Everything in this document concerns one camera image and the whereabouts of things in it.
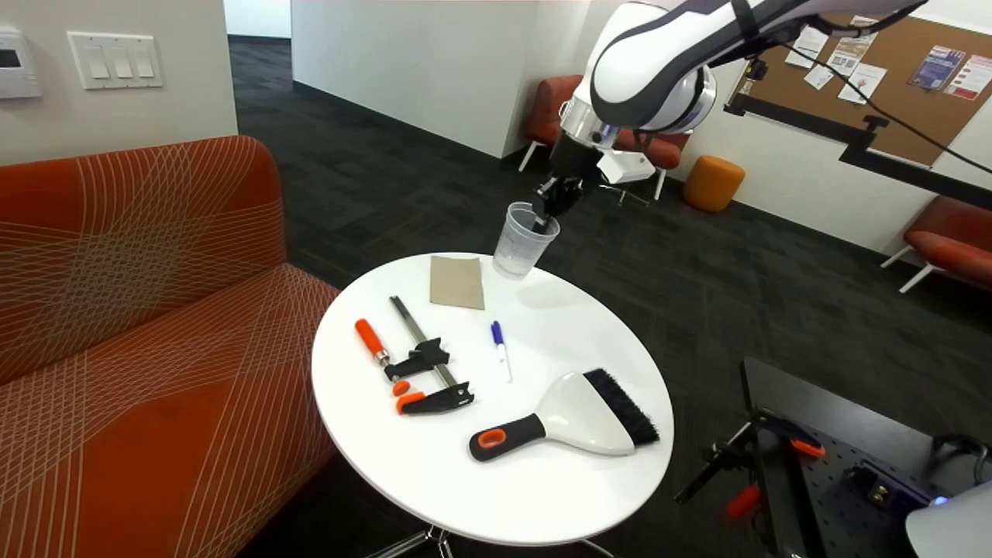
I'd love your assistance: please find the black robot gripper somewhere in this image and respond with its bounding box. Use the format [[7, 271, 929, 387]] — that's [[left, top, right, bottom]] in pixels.
[[534, 136, 600, 233]]

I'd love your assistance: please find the clear plastic cup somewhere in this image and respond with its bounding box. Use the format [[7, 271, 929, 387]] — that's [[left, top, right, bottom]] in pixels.
[[492, 202, 561, 276]]

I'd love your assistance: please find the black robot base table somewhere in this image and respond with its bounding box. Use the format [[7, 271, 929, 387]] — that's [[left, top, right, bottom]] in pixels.
[[740, 356, 990, 558]]

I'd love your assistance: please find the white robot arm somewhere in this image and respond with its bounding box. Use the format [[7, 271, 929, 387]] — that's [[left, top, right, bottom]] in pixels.
[[534, 0, 926, 233]]

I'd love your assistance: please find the red lounge sofa background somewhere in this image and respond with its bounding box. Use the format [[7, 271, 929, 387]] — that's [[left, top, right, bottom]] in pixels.
[[520, 73, 689, 199]]

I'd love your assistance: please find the tan square card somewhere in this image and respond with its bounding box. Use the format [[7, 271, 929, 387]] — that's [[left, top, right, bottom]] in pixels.
[[431, 258, 484, 308]]

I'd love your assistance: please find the orange round ottoman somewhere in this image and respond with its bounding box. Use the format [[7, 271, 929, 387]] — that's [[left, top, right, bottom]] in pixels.
[[682, 154, 743, 212]]

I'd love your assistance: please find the blue white marker pen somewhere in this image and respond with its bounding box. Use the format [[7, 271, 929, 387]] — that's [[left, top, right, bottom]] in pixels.
[[491, 319, 511, 383]]

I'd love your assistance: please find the orange black bar clamp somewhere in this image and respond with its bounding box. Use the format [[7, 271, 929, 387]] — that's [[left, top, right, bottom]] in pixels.
[[353, 296, 475, 415]]

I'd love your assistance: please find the round white table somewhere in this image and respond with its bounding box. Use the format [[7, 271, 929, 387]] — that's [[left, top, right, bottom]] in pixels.
[[310, 254, 675, 548]]

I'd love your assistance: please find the black orange clamp on base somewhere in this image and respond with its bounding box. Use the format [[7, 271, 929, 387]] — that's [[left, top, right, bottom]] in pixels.
[[675, 411, 827, 558]]

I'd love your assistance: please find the cork bulletin board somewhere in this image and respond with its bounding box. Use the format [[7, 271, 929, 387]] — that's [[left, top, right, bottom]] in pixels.
[[732, 17, 992, 167]]

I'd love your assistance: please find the red chair right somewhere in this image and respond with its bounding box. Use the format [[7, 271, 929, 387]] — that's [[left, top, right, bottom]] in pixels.
[[887, 196, 992, 295]]

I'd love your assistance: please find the orange patterned sofa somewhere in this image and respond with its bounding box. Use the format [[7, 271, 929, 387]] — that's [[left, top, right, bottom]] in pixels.
[[0, 136, 336, 558]]

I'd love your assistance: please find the white scraper black orange handle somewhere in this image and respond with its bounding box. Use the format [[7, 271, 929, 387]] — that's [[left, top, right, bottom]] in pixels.
[[469, 369, 661, 460]]

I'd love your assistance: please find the black cable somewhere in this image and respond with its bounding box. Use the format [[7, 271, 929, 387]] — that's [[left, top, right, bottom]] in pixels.
[[770, 26, 992, 180]]

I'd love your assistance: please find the white wall light switch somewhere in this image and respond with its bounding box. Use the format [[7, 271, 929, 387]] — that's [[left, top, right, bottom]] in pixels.
[[68, 29, 164, 94]]

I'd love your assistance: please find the white wall thermostat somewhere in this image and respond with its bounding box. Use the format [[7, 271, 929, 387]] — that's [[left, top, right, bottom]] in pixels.
[[0, 23, 40, 98]]

